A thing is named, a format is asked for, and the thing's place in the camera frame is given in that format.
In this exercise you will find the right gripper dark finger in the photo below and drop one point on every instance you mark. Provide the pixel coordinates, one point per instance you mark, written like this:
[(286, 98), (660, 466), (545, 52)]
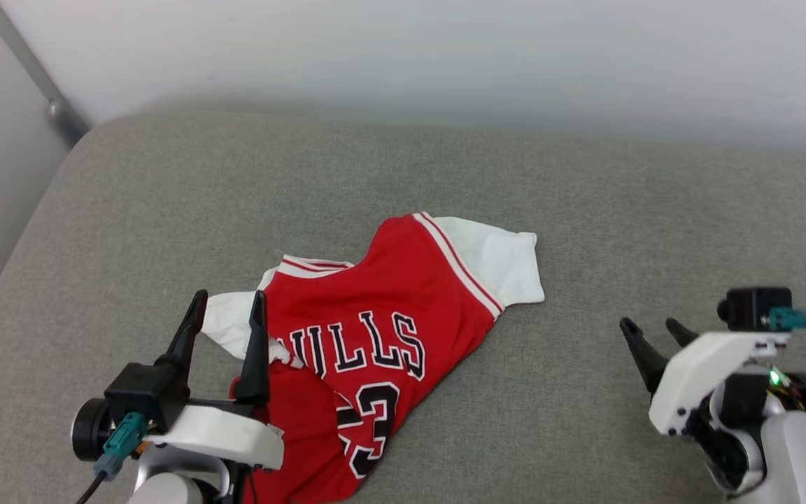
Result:
[(644, 353), (681, 332)]

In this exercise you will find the left gripper body white shell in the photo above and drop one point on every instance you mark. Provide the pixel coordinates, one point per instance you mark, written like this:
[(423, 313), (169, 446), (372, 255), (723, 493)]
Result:
[(214, 434)]

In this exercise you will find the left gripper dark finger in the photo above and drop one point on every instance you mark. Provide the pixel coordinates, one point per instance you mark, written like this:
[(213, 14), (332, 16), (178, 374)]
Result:
[(255, 357), (186, 336)]

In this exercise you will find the right gripper body white shell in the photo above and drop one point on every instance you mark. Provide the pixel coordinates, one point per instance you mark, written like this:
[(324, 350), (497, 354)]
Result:
[(711, 378)]

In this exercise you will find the red and white basketball jersey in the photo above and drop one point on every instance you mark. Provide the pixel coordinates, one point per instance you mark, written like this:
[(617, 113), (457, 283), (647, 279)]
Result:
[(375, 336)]

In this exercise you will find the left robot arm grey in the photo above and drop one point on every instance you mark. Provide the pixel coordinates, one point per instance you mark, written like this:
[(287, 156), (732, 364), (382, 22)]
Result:
[(172, 486)]

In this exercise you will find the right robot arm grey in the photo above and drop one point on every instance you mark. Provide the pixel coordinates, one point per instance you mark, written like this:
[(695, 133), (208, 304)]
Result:
[(802, 462)]

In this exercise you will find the grey fabric sofa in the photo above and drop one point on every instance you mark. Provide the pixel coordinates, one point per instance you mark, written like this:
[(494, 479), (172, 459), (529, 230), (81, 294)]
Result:
[(585, 245)]

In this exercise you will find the grey metal pipe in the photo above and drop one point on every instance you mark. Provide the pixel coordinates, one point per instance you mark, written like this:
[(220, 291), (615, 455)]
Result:
[(32, 70)]

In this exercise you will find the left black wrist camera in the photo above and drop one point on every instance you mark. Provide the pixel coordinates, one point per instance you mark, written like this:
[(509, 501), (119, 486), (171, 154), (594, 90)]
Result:
[(144, 392)]

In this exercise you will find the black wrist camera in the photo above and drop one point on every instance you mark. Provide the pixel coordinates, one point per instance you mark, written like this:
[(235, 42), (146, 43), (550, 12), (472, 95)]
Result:
[(753, 308), (144, 392)]

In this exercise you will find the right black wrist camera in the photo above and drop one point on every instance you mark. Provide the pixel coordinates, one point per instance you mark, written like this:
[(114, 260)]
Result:
[(753, 308)]

